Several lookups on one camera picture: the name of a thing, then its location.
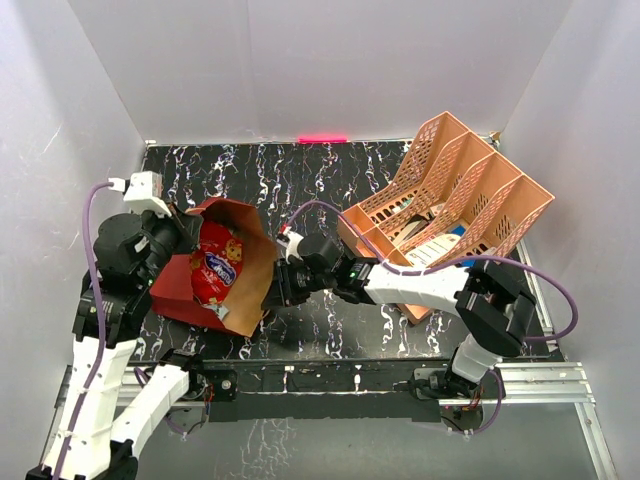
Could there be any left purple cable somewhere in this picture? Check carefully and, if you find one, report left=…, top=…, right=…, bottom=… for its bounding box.
left=49, top=180, right=126, bottom=480

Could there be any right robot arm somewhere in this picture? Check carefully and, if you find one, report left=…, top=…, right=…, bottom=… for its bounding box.
left=262, top=232, right=536, bottom=398

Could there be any white label card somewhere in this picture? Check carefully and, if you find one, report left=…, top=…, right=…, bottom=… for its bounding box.
left=405, top=233, right=460, bottom=268

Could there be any pink tape strip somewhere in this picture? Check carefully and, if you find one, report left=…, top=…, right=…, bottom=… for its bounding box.
left=297, top=135, right=348, bottom=144

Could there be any pink plastic file organizer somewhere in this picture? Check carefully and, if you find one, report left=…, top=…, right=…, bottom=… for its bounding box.
left=336, top=110, right=556, bottom=325

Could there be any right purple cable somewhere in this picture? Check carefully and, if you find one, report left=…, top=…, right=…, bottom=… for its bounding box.
left=285, top=200, right=580, bottom=344

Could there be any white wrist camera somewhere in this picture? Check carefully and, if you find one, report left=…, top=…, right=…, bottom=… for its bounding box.
left=108, top=171, right=171, bottom=217
left=276, top=225, right=303, bottom=261

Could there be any red cookie snack bag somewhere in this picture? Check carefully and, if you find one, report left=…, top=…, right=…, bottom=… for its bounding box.
left=190, top=221, right=244, bottom=321

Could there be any purple cable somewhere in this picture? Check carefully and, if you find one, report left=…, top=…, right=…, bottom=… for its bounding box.
left=285, top=200, right=580, bottom=344
left=49, top=180, right=126, bottom=480

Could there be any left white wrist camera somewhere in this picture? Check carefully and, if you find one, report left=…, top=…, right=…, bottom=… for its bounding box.
left=108, top=171, right=171, bottom=217

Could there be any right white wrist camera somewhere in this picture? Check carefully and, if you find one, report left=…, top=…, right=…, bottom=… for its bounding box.
left=276, top=225, right=303, bottom=261

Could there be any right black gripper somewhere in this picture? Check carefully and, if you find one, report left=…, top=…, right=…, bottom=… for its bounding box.
left=262, top=256, right=336, bottom=308

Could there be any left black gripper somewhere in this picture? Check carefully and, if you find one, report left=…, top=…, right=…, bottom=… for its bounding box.
left=137, top=198, right=204, bottom=286

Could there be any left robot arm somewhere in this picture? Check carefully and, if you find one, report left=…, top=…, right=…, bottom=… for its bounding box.
left=26, top=205, right=207, bottom=479

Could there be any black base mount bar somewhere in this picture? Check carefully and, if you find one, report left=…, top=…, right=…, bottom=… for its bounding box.
left=164, top=357, right=506, bottom=425

